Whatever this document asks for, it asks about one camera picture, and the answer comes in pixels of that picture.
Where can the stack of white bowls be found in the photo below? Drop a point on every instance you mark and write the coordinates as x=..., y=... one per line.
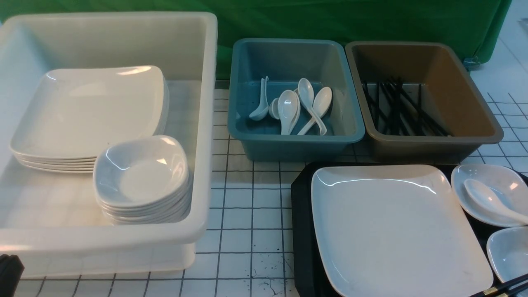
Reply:
x=144, y=181

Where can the teal plastic bin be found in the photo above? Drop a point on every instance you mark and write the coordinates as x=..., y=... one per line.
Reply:
x=284, y=62

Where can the large white square plate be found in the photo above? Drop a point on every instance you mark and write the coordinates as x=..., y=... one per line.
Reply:
x=395, y=231

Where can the small white spoon behind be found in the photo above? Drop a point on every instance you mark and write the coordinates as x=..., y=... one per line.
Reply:
x=273, y=109

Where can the brown plastic bin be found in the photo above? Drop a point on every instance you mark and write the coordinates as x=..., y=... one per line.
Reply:
x=453, y=96

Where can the white bowl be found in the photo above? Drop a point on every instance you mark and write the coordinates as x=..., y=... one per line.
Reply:
x=507, y=184
x=507, y=251

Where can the black chopsticks in bin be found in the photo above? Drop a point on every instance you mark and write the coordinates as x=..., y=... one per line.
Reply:
x=399, y=109

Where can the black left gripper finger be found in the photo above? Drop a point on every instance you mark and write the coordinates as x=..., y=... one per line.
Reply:
x=11, y=269

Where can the stack of white square plates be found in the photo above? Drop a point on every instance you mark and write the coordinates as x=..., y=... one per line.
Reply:
x=76, y=114

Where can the large white plastic tub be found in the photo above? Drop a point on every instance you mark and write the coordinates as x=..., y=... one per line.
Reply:
x=51, y=221

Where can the white spoon long handle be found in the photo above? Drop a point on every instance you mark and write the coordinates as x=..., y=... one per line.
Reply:
x=307, y=97

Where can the black chopsticks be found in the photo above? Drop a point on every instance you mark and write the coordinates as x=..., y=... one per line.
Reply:
x=506, y=289
x=399, y=109

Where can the green backdrop cloth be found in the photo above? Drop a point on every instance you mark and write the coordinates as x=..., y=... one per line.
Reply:
x=470, y=27

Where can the black serving tray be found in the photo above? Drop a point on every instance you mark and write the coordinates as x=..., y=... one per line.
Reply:
x=309, y=275

